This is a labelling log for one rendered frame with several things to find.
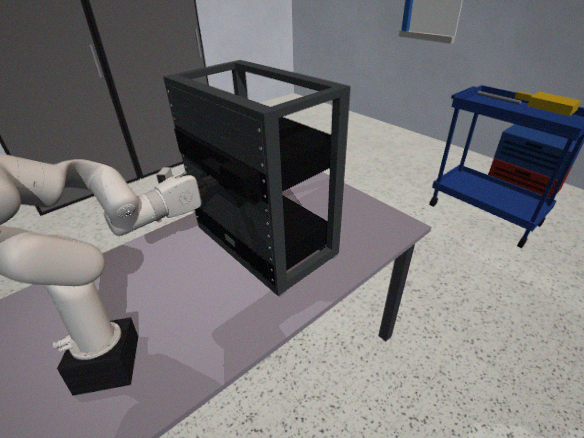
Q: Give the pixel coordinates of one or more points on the black server rack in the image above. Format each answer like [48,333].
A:
[267,233]

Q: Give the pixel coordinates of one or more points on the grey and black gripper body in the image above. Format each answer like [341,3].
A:
[181,194]

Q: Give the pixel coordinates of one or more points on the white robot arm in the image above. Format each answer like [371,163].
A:
[34,258]

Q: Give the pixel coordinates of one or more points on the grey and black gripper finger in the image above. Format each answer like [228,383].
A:
[201,181]
[204,188]

